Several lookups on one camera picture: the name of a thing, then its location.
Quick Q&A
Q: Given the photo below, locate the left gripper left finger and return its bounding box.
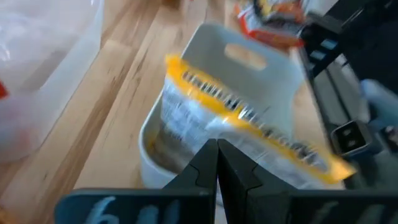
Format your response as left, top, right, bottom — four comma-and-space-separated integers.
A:
54, 138, 218, 224

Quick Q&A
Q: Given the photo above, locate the yellow Maruchan noodle pack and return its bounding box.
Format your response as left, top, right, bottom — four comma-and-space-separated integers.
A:
159, 53, 358, 191

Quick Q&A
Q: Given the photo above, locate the black power inlet socket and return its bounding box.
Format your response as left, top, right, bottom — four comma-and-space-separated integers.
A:
329, 119, 374, 157

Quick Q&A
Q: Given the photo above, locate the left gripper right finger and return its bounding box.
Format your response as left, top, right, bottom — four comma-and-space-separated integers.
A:
217, 138, 398, 224

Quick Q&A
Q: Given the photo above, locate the grey plastic bin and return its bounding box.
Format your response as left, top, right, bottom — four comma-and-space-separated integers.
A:
137, 22, 308, 208

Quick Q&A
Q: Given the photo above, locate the clear plastic bin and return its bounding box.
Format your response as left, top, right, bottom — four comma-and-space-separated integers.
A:
0, 0, 106, 165

